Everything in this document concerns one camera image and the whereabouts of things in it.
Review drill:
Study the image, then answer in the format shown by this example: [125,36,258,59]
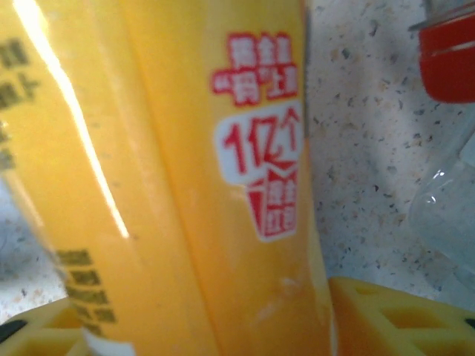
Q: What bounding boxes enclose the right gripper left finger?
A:
[0,297,92,356]

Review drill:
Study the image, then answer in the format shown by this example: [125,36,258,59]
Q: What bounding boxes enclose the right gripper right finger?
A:
[327,276,475,356]

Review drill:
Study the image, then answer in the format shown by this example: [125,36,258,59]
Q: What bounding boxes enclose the iced tea bottle yellow-red label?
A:
[0,0,338,356]

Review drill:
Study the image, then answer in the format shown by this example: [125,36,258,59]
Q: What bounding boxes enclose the cola bottle red cap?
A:
[407,9,475,105]

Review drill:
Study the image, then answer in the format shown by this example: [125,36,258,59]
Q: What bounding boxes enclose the clear plastic bottle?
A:
[407,105,475,309]

